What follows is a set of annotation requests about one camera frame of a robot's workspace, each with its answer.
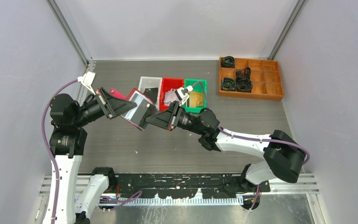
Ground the black credit card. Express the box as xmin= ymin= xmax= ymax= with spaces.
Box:
xmin=143 ymin=88 xmax=159 ymax=103

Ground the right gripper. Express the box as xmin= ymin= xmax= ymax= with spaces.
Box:
xmin=145 ymin=100 xmax=204 ymax=135

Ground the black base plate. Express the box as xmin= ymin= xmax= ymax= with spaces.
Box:
xmin=105 ymin=173 xmax=256 ymax=199

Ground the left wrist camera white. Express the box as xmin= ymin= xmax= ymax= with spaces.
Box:
xmin=77 ymin=71 xmax=96 ymax=95

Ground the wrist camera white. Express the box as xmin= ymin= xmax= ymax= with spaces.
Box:
xmin=77 ymin=71 xmax=96 ymax=95
xmin=174 ymin=85 xmax=193 ymax=106

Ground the grey card in holder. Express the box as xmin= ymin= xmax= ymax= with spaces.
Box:
xmin=130 ymin=100 xmax=157 ymax=130

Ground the white credit card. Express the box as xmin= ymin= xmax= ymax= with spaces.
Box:
xmin=163 ymin=89 xmax=179 ymax=106

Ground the red leather card holder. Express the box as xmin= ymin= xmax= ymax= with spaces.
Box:
xmin=110 ymin=88 xmax=158 ymax=131

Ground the green plastic bin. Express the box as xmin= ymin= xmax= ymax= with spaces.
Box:
xmin=184 ymin=78 xmax=207 ymax=114

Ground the white plastic bin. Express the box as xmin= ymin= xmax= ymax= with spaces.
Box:
xmin=138 ymin=76 xmax=163 ymax=110

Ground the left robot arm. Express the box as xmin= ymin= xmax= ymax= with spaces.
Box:
xmin=43 ymin=88 xmax=137 ymax=224

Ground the gold credit card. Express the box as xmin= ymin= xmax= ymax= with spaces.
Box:
xmin=188 ymin=91 xmax=204 ymax=107

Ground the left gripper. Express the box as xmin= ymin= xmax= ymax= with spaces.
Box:
xmin=73 ymin=87 xmax=137 ymax=127

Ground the red plastic bin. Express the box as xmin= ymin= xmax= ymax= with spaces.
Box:
xmin=158 ymin=77 xmax=184 ymax=111

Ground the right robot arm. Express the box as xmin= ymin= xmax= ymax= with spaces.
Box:
xmin=145 ymin=102 xmax=310 ymax=192

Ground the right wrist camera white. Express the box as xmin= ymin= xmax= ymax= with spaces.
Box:
xmin=174 ymin=85 xmax=193 ymax=106

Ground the orange compartment tray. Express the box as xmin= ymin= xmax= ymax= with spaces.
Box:
xmin=217 ymin=56 xmax=284 ymax=101

